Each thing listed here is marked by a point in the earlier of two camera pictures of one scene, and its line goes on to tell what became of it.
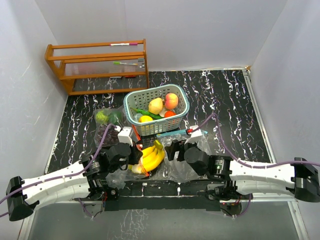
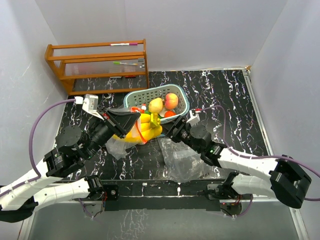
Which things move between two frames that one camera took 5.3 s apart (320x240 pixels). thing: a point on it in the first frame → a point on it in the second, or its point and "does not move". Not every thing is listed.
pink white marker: [124, 44] does not move
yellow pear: [155, 106] does not move
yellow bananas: [153, 156] → [148, 127]
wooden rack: [103, 67] does not move
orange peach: [171, 101] does not move
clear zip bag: [178, 170] → [118, 147]
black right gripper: [178, 146] → [172, 129]
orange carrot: [169, 113] does not move
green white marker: [121, 63] does not move
